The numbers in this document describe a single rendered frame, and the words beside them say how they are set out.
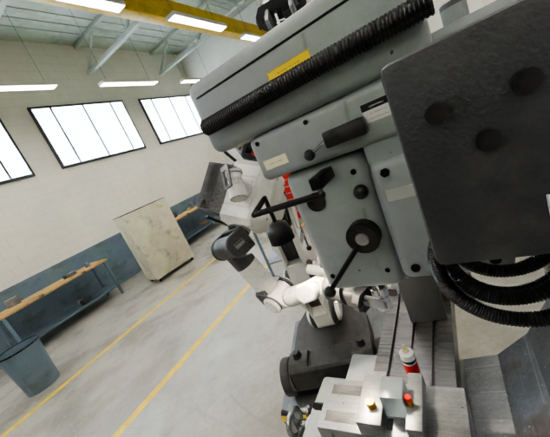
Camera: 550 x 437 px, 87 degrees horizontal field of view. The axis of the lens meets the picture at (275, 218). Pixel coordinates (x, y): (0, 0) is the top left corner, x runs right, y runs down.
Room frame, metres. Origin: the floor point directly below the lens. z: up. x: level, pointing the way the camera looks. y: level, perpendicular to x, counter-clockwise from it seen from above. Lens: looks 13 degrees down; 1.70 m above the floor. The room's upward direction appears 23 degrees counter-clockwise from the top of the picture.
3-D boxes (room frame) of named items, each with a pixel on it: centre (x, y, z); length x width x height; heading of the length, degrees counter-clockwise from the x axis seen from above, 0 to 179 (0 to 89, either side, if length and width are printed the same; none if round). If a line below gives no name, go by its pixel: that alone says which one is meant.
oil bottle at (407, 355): (0.70, -0.20, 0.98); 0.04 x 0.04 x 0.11
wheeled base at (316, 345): (1.55, -0.05, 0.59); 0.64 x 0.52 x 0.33; 164
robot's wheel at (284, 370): (1.39, 0.27, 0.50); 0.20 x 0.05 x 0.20; 164
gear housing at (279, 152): (0.66, -0.21, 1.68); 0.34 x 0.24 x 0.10; 56
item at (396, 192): (0.58, -0.34, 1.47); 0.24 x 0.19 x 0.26; 146
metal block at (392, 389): (0.57, -0.10, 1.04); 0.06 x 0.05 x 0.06; 148
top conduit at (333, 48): (0.55, -0.13, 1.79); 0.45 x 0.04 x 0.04; 56
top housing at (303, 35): (0.68, -0.19, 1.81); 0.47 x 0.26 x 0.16; 56
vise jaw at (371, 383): (0.60, -0.05, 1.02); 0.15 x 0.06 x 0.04; 148
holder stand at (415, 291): (0.97, -0.41, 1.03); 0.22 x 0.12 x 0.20; 153
